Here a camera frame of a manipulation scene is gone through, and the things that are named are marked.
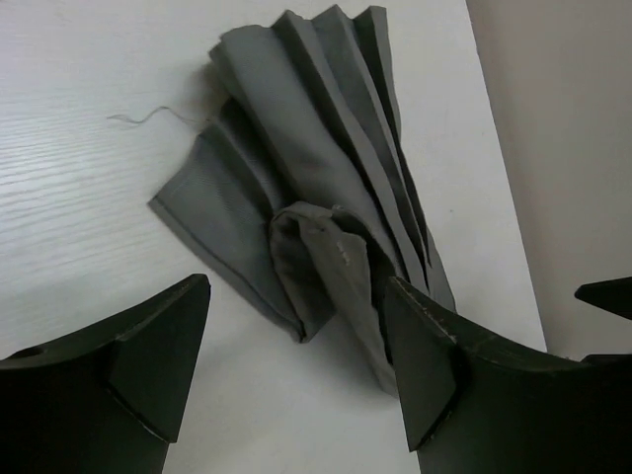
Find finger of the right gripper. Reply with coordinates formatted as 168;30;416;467
575;276;632;319

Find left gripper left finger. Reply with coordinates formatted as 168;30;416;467
1;274;211;473

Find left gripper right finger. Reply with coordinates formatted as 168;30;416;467
383;278;631;473

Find grey pleated skirt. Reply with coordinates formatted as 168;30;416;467
149;6;454;394

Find loose white thread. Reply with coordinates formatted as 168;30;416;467
106;106;210;129

